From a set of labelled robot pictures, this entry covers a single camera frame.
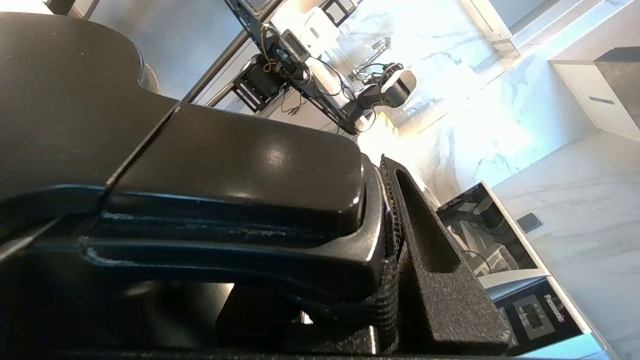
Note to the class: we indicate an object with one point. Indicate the black wall outlet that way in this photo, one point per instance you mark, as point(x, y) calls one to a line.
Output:
point(529, 222)

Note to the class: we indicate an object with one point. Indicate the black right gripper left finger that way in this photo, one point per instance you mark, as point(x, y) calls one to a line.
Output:
point(245, 320)

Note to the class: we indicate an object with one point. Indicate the silver microwave oven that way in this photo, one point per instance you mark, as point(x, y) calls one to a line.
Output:
point(535, 315)

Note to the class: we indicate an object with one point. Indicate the robot behind glass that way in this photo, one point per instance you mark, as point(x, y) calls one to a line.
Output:
point(395, 87)

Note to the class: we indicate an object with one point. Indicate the ceiling vent slot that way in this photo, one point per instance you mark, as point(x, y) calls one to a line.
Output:
point(602, 100)

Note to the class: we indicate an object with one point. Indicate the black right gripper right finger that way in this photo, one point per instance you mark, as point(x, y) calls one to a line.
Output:
point(450, 310)

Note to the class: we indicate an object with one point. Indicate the black electric kettle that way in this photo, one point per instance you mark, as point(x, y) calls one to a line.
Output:
point(225, 165)

